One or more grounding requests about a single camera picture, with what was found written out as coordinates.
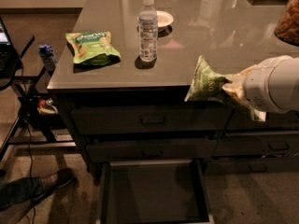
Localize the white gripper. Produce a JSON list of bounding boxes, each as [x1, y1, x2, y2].
[[222, 55, 293, 113]]

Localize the green jalapeno kettle chip bag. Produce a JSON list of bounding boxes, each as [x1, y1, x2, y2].
[[184, 56, 266, 121]]

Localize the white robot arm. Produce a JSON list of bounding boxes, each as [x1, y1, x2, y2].
[[222, 55, 299, 113]]

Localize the dark top right drawer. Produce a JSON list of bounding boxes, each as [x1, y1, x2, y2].
[[226, 111, 299, 130]]

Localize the dark middle right drawer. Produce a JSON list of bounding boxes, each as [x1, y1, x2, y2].
[[213, 132, 299, 157]]

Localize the dark top left drawer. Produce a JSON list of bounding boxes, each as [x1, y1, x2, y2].
[[71, 102, 233, 135]]

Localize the dark middle left drawer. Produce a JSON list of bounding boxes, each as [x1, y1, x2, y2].
[[86, 138, 218, 162]]

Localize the open bottom drawer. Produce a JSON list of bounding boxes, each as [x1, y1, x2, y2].
[[96, 159, 215, 224]]

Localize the bright green snack bag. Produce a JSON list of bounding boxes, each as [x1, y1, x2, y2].
[[65, 31, 121, 66]]

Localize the small white bowl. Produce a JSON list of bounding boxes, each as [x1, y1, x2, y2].
[[157, 10, 174, 28]]

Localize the clear plastic water bottle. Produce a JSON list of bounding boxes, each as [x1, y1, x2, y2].
[[137, 0, 158, 63]]

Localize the colourful items on stand shelf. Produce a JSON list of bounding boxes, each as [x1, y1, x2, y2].
[[37, 98, 59, 115]]

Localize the blue capped bottle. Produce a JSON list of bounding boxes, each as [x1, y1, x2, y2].
[[38, 45, 58, 72]]

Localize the black side stand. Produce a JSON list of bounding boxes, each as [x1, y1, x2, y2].
[[0, 33, 73, 161]]

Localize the black laptop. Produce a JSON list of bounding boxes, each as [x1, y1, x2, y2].
[[0, 18, 18, 72]]

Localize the person's leg and shoe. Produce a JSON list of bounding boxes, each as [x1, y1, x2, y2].
[[0, 168, 74, 211]]

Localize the black cable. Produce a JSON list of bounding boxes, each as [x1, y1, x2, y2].
[[19, 59, 40, 224]]

